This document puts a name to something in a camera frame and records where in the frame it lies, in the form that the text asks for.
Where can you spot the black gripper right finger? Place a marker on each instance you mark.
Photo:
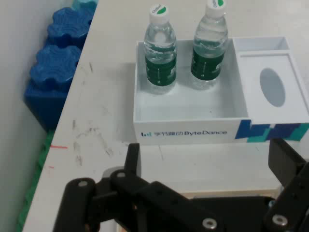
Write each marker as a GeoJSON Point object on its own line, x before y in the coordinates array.
{"type": "Point", "coordinates": [292, 193]}

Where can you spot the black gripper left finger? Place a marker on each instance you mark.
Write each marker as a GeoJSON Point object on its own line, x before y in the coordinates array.
{"type": "Point", "coordinates": [149, 198]}

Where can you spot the water bottle green label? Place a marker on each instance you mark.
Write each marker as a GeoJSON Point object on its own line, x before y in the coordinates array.
{"type": "Point", "coordinates": [160, 70]}
{"type": "Point", "coordinates": [207, 67]}

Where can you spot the white ByteDance organizer box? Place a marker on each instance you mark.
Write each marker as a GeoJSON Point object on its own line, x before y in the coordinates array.
{"type": "Point", "coordinates": [183, 108]}

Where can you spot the green foam mat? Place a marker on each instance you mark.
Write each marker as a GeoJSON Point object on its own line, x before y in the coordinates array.
{"type": "Point", "coordinates": [33, 183]}

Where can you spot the white tissue box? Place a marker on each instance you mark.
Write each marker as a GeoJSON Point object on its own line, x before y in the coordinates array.
{"type": "Point", "coordinates": [251, 79]}

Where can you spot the blue gear-shaped foam block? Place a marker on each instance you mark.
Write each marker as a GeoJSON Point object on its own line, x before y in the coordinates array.
{"type": "Point", "coordinates": [53, 79]}
{"type": "Point", "coordinates": [68, 26]}

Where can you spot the teal foam block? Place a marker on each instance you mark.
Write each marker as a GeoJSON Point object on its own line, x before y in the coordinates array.
{"type": "Point", "coordinates": [84, 4]}

